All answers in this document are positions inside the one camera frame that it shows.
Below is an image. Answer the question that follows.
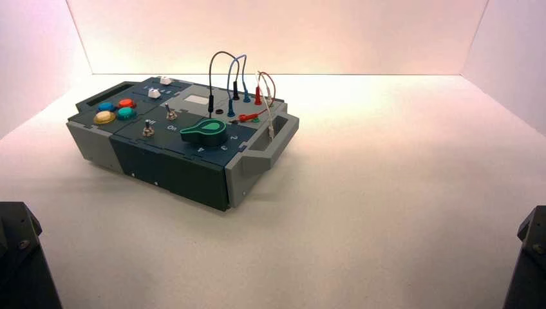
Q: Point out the red jumper wire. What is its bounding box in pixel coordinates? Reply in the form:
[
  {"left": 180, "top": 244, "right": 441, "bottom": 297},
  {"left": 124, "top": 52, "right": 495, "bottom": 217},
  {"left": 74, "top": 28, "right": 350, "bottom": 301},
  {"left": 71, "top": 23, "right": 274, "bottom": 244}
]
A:
[{"left": 230, "top": 70, "right": 278, "bottom": 124}]

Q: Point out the green and teal rotary knob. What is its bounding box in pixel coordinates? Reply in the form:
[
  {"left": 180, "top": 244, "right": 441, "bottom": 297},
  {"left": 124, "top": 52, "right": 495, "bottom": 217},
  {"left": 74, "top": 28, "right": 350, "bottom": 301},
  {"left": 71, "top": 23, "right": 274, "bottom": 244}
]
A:
[{"left": 179, "top": 118, "right": 228, "bottom": 147}]

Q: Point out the grey and teal control box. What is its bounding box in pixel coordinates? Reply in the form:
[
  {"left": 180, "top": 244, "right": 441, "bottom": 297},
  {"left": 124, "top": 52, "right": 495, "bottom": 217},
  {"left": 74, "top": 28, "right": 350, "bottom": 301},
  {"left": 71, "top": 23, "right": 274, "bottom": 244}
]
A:
[{"left": 66, "top": 75, "right": 300, "bottom": 213}]

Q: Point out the yellow round push button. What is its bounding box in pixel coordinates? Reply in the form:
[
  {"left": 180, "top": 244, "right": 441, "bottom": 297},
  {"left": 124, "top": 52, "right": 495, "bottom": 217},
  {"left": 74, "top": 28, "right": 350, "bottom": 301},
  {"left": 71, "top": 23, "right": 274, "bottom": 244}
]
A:
[{"left": 93, "top": 111, "right": 117, "bottom": 126}]

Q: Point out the white jumper wire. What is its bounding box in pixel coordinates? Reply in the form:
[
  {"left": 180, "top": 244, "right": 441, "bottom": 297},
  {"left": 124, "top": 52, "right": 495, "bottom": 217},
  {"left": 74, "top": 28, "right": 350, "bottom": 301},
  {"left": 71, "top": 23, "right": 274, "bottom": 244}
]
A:
[{"left": 256, "top": 71, "right": 276, "bottom": 140}]

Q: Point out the blue jumper wire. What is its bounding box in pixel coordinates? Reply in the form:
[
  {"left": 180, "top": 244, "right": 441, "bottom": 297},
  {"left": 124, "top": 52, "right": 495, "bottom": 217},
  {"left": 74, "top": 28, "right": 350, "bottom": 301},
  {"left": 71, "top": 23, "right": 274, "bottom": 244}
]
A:
[{"left": 226, "top": 54, "right": 252, "bottom": 118}]

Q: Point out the black jumper wire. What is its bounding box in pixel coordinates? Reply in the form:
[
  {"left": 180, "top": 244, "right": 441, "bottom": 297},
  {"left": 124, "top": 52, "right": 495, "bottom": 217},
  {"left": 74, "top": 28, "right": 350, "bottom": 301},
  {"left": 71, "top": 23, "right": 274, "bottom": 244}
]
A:
[{"left": 207, "top": 51, "right": 240, "bottom": 118}]

